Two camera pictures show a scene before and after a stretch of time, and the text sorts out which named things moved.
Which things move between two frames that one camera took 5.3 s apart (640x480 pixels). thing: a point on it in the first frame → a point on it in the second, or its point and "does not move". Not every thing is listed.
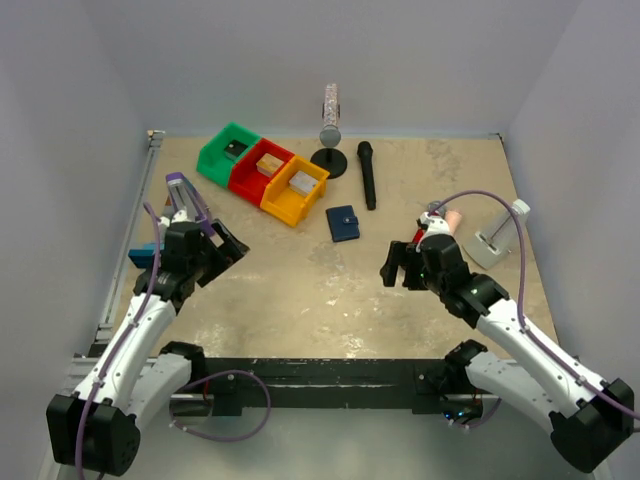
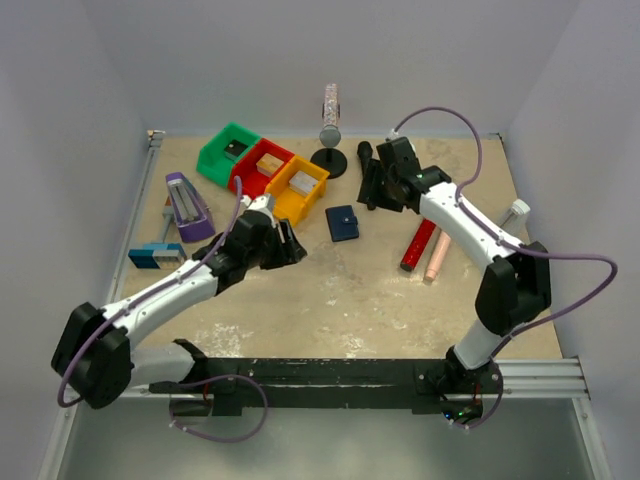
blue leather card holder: x=343 y=223 does not move
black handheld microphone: x=365 y=151 does not move
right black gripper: x=402 y=253 → x=370 y=190
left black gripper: x=227 y=254 → x=289 y=252
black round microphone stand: x=331 y=160 does not move
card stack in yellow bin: x=303 y=183 does not move
